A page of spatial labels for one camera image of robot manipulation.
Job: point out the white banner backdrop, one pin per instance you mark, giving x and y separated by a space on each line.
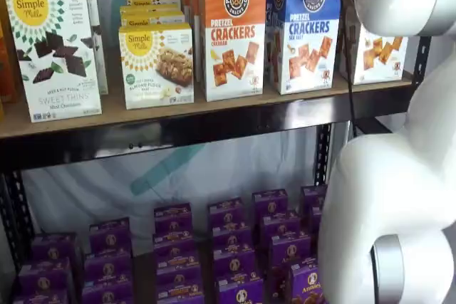
107 183

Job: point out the wooden shelf board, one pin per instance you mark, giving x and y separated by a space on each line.
112 115
142 282

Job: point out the purple Annie's snack box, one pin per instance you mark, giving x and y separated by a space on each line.
174 245
313 197
226 211
308 286
316 218
240 291
44 275
233 259
109 233
270 204
180 297
178 272
172 218
280 227
41 297
108 266
107 293
290 250
231 234
53 247

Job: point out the Simple Mills almond bars box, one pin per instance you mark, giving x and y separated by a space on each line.
153 19
153 0
156 65
151 10

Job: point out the black metal shelving rack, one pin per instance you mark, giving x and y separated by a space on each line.
178 136

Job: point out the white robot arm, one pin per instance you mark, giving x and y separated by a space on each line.
392 176

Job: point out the orange snack box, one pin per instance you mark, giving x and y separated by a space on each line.
7 51

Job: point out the Simple Mills Sweet Thins box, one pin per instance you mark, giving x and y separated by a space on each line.
53 58
99 33

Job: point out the blue white pretzel crackers box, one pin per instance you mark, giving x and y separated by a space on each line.
308 40

